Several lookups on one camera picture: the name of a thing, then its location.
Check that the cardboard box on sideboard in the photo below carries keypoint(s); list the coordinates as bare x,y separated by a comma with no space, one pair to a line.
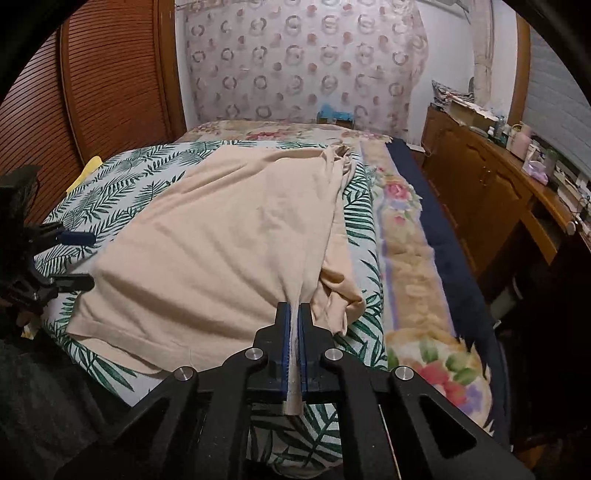
471,115

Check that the cream window curtain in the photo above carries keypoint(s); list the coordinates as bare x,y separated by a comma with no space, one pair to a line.
482,31

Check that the wooden sideboard cabinet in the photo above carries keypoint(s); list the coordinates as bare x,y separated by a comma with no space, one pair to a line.
511,228

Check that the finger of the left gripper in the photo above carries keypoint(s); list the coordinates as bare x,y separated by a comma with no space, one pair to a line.
56,234
69,283

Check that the purple small object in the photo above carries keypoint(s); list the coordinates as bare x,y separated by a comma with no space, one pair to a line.
536,170

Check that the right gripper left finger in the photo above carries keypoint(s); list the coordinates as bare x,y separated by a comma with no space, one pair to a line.
274,341

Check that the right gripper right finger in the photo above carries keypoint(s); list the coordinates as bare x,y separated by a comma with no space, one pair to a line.
323,367

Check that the yellow plush toy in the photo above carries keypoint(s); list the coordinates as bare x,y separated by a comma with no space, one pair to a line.
92,165

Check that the floral blanket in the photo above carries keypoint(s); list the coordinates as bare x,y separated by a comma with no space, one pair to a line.
434,318

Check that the pink bottle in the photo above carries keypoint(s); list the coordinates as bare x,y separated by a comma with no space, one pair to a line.
519,140

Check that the beige knit garment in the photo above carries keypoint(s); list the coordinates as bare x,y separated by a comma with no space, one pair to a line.
192,278

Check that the grey window blind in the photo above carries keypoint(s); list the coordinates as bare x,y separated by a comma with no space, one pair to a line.
556,108

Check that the patterned lace wall curtain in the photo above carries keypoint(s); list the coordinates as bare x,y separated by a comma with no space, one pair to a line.
286,60

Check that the brown louvered wooden wardrobe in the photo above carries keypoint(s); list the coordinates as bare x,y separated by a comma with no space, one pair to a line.
103,82

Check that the blue item by curtain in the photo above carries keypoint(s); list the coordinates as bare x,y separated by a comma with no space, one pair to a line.
328,115

